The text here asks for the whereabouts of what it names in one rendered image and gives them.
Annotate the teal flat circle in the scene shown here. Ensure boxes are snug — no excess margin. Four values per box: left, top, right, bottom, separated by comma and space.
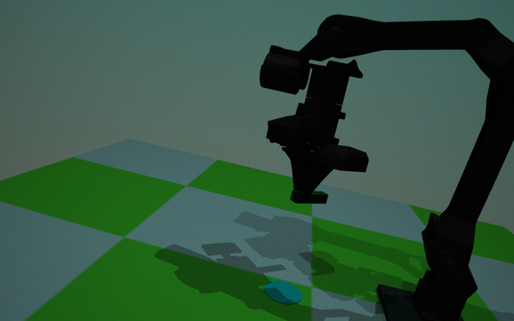
264, 280, 302, 305

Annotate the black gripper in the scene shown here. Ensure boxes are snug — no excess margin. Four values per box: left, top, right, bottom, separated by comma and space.
282, 98, 369, 199

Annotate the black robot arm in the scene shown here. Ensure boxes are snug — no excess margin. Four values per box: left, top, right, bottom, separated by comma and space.
260, 14, 514, 321

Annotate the dark green rectangular post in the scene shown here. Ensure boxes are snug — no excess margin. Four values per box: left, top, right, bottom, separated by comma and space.
290, 190, 328, 204

